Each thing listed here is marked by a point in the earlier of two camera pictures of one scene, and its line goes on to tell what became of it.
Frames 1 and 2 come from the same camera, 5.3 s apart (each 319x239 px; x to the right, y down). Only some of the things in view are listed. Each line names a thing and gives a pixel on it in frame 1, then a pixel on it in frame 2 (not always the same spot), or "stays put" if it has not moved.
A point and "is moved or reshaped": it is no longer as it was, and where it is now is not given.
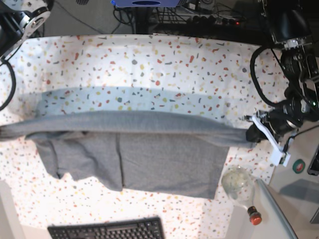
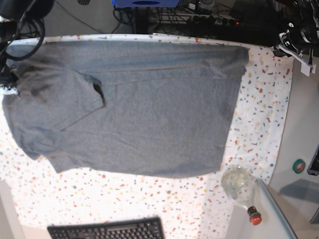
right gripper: (286, 115) to (300, 37)
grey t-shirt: (163, 153) is moved or reshaped
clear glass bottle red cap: (239, 183) stays put
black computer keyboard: (148, 228) stays put
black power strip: (212, 20) stays put
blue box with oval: (146, 3) stays put
